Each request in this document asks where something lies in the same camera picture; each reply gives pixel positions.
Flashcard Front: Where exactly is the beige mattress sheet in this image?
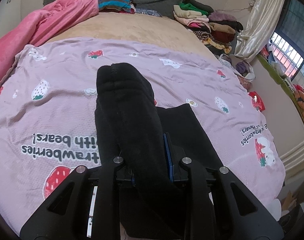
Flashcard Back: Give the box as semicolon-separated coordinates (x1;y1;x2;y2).
48;12;216;60

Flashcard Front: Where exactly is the window with grille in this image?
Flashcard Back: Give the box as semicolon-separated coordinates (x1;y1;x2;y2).
256;0;304;133

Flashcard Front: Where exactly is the pile of folded clothes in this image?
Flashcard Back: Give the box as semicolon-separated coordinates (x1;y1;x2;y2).
173;0;243;56

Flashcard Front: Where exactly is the black long-sleeve sweater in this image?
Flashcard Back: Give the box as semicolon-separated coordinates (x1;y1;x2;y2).
95;63;222;239

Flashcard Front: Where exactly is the striped folded clothes stack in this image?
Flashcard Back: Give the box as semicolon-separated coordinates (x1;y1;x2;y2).
98;0;136;14

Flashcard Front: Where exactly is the pink fleece blanket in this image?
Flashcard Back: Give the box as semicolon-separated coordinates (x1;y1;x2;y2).
0;0;99;87

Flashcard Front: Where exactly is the red plastic bag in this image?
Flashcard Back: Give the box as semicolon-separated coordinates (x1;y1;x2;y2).
248;92;265;112

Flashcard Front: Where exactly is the cream satin curtain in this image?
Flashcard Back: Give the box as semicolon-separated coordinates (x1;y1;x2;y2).
234;0;284;62

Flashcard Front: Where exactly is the bag with purple clothes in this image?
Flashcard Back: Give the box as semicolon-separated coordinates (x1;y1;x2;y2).
218;54;255;91

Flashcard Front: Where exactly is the left hand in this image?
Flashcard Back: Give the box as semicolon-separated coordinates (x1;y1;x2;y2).
120;224;132;240

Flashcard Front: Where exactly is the lilac strawberry print quilt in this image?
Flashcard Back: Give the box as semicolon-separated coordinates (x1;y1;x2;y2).
0;37;285;232

